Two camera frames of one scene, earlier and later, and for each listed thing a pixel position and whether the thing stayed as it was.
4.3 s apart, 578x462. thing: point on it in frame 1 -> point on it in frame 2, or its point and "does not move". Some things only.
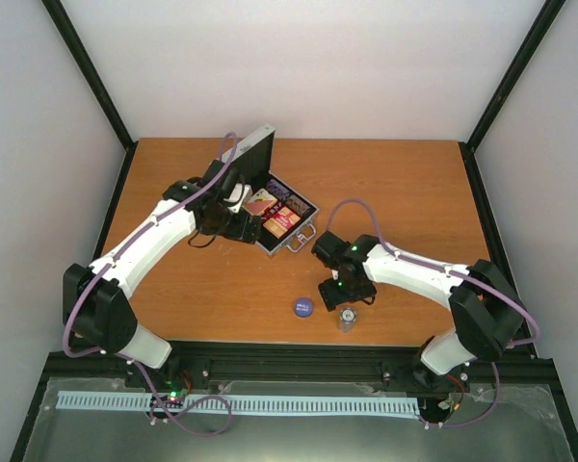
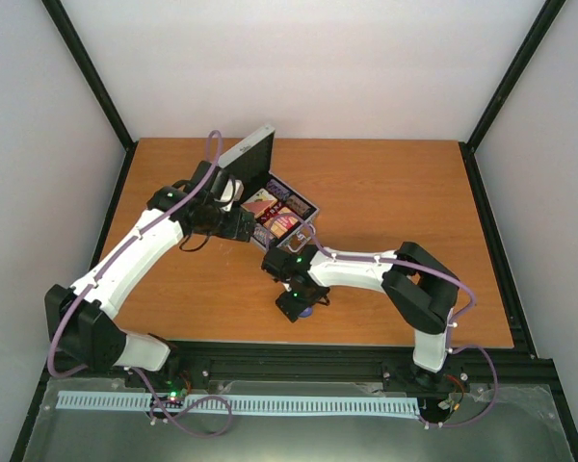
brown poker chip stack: [297, 204] does not move
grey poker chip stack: [347, 319] -> [262, 234]
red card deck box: [260, 201] does not move
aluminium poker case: [286, 217] does not move
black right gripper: [332, 297] -> [292, 309]
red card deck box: [281, 221] does not move
